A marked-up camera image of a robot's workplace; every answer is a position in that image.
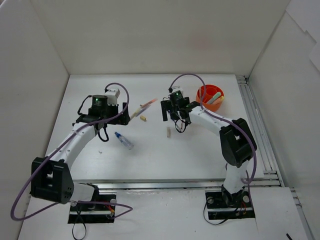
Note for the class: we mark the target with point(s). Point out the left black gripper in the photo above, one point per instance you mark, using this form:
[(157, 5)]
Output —
[(125, 114)]

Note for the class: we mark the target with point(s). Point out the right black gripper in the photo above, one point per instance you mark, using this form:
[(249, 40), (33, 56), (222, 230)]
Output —
[(175, 107)]

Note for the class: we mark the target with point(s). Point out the yellow beige pen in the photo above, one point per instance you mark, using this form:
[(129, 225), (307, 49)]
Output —
[(138, 112)]

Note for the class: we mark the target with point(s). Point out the pink capped pen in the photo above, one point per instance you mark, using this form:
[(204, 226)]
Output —
[(148, 103)]

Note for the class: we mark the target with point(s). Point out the green highlighter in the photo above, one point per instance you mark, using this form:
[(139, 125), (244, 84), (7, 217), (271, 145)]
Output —
[(216, 96)]

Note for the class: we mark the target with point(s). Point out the red gel pen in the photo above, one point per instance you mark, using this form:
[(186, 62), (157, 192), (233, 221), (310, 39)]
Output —
[(181, 126)]

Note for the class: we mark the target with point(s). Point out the grey green pen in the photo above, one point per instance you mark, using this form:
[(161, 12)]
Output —
[(212, 100)]

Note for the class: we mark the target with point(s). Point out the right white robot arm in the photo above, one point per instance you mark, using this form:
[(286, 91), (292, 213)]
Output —
[(237, 143)]

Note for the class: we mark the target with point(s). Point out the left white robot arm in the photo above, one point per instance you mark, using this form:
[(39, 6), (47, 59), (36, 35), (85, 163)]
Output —
[(52, 179)]

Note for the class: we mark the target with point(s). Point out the small tan eraser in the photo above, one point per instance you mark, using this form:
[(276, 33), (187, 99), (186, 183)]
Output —
[(143, 118)]

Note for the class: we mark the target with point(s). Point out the clear blue glue bottle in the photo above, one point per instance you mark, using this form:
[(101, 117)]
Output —
[(124, 141)]

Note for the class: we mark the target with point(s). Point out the white eraser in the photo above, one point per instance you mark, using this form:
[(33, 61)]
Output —
[(168, 132)]

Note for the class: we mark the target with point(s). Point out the orange round divided container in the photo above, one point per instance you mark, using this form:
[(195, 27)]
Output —
[(206, 93)]

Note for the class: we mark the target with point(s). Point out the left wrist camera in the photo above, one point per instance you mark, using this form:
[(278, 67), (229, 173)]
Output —
[(112, 95)]

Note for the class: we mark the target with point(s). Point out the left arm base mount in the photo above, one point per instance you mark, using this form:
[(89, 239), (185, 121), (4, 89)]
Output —
[(91, 213)]

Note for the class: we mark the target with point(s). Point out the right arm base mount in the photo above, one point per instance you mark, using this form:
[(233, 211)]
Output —
[(216, 208)]

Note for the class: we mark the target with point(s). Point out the aluminium frame rail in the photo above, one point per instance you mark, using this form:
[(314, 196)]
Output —
[(267, 156)]

